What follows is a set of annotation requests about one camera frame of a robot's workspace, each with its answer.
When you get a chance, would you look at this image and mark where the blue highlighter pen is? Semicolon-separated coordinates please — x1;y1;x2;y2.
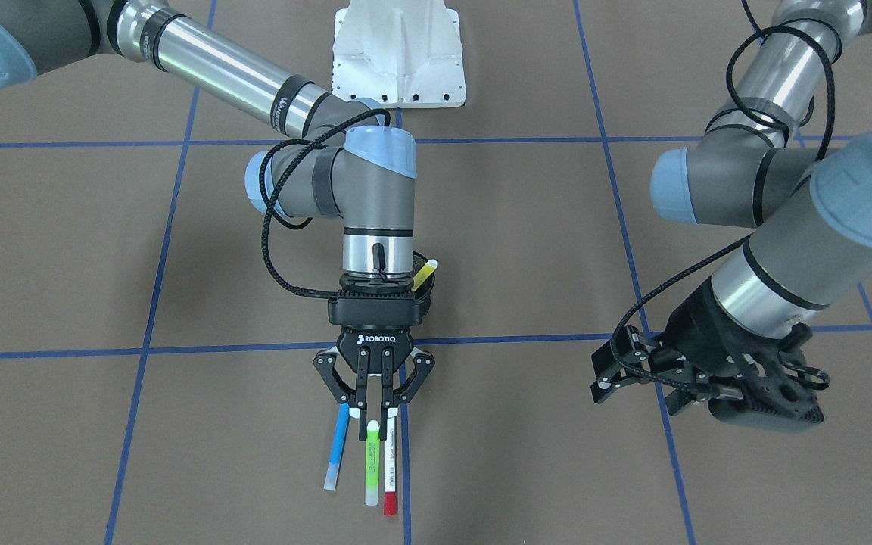
322;403;350;492

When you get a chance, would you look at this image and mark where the white marker with red cap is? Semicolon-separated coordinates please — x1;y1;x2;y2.
383;408;398;517

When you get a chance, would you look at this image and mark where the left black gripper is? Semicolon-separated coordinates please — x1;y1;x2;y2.
590;280;830;432

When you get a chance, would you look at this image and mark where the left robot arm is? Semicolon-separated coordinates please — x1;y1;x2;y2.
590;1;872;432

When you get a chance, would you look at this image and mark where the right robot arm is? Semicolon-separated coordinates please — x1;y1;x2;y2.
0;1;433;441

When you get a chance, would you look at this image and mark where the green highlighter pen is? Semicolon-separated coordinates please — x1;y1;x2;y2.
364;419;382;507

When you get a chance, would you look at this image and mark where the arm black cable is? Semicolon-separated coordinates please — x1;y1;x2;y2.
258;108;393;300
609;0;838;394

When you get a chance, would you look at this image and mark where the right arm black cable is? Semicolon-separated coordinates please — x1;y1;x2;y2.
258;108;393;300

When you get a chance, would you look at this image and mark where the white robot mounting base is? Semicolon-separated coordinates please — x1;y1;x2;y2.
330;1;467;108

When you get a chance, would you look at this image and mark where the black mesh pen cup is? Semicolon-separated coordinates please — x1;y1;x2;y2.
413;251;435;323

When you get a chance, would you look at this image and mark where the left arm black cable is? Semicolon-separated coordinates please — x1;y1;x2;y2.
609;0;838;394

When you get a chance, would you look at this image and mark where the yellow highlighter pen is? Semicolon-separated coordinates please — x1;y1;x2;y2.
412;259;438;292

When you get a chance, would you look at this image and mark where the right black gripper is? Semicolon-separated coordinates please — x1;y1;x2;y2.
313;275;435;442

